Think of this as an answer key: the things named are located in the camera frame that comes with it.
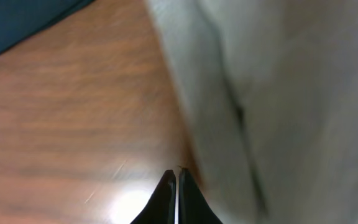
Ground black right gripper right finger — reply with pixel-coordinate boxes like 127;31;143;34
178;168;223;224

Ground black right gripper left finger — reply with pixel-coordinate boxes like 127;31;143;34
131;170;177;224

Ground black leggings red waistband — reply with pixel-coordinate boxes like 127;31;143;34
0;0;93;54

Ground grey folded trousers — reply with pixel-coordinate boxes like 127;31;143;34
147;0;358;223

